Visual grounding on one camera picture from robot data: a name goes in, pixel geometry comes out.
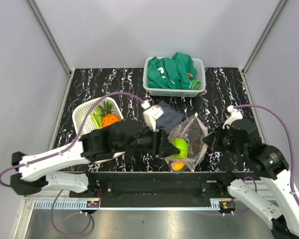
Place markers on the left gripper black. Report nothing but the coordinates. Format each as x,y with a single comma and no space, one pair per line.
161,147

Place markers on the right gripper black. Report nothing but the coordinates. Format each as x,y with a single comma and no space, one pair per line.
212,140

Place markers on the fake green fruit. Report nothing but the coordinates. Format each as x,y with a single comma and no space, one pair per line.
182,145

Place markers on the fake orange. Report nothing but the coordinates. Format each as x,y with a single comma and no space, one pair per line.
177,166

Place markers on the clear zip top bag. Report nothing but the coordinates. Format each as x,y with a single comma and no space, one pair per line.
193,131

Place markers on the fake pineapple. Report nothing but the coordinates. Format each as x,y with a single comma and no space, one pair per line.
107,114

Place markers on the fake green onion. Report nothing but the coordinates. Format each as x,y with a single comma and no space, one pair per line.
97,117

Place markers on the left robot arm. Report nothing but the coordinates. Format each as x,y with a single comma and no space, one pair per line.
44,171

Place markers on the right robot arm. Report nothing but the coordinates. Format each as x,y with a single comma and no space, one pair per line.
242,138

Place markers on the dark blue cloth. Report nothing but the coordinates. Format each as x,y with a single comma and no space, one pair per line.
170,117

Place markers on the green clothing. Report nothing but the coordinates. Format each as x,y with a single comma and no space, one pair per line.
177,73

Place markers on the grey plastic basket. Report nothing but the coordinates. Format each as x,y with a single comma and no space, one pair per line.
199,66

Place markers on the white perforated basket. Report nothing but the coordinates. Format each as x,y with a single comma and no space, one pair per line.
81,118

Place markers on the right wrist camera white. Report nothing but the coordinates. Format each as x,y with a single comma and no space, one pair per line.
235,115

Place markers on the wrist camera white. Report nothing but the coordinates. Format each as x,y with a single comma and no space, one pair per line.
235,115
151,114

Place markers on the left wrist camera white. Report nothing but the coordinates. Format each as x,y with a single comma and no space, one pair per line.
151,114

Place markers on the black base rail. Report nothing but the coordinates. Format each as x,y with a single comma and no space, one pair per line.
156,191

